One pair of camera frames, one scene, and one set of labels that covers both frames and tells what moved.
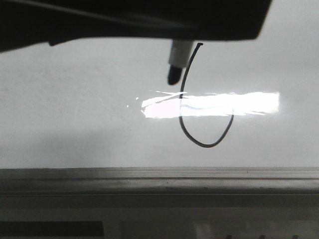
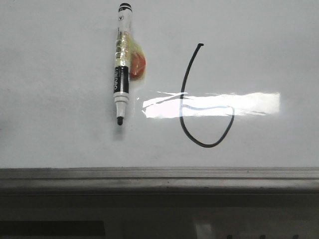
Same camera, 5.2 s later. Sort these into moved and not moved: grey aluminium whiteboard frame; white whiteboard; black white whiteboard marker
Moved: black white whiteboard marker
Not moved: white whiteboard; grey aluminium whiteboard frame
